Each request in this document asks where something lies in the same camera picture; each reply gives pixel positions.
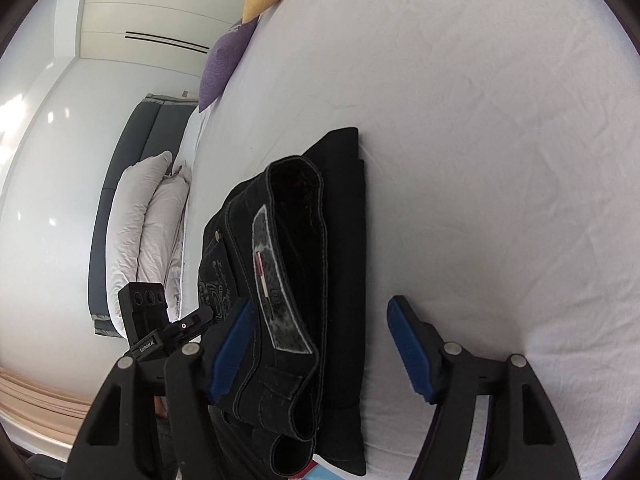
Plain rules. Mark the purple pillow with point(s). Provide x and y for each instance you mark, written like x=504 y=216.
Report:
x=222 y=60

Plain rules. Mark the beige curtain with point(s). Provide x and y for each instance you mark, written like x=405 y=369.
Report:
x=35 y=395

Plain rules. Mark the white bed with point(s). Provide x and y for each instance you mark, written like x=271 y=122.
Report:
x=475 y=160

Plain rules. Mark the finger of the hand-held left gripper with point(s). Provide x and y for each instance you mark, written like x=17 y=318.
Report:
x=187 y=324

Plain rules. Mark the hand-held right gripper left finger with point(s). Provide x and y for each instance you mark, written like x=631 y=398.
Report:
x=232 y=350

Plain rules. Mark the small white pillow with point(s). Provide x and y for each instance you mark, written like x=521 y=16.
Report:
x=160 y=230

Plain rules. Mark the cream wardrobe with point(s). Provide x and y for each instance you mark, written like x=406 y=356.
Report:
x=150 y=5

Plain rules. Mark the black pants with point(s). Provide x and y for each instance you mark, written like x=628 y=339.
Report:
x=340 y=260

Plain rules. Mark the large white pillow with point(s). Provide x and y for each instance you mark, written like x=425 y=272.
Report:
x=130 y=220

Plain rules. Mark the grey headboard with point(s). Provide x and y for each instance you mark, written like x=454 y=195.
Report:
x=107 y=210

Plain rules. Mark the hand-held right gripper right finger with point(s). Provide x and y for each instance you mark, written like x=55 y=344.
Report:
x=410 y=345

